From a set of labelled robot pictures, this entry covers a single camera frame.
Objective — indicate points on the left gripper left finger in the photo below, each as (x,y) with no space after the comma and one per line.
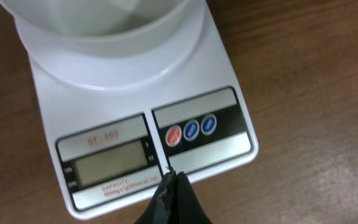
(159,209)

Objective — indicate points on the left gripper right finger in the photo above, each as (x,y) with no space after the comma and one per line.
(188,209)

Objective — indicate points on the white digital kitchen scale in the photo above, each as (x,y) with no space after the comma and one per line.
(114,126)

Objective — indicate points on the white round bowl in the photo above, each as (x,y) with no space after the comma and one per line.
(103,27)

